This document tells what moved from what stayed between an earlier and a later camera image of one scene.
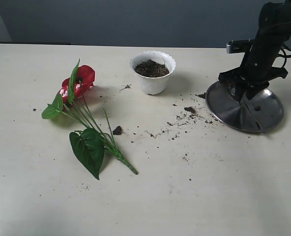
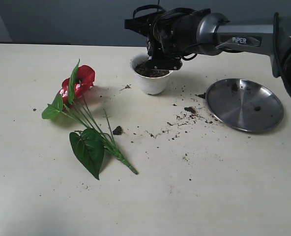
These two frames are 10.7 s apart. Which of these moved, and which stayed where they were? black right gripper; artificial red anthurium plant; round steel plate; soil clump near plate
Moved: black right gripper
Stayed: soil clump near plate; artificial red anthurium plant; round steel plate
